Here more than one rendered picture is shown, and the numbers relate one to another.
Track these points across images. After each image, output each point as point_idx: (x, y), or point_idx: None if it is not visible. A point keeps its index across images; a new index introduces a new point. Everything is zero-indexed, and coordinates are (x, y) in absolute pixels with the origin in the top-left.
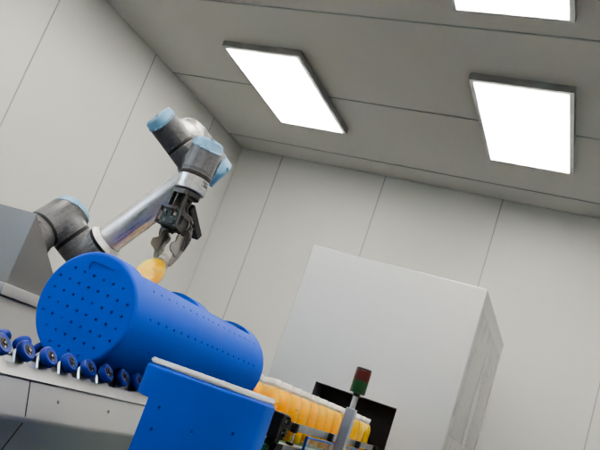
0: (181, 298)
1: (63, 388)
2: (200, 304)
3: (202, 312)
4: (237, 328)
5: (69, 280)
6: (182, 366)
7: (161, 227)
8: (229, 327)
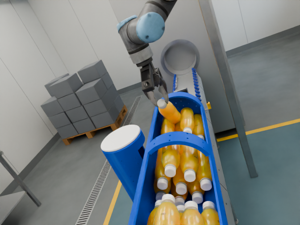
0: (152, 127)
1: None
2: (152, 144)
3: (147, 145)
4: (137, 199)
5: (188, 103)
6: (128, 128)
7: (164, 81)
8: (139, 181)
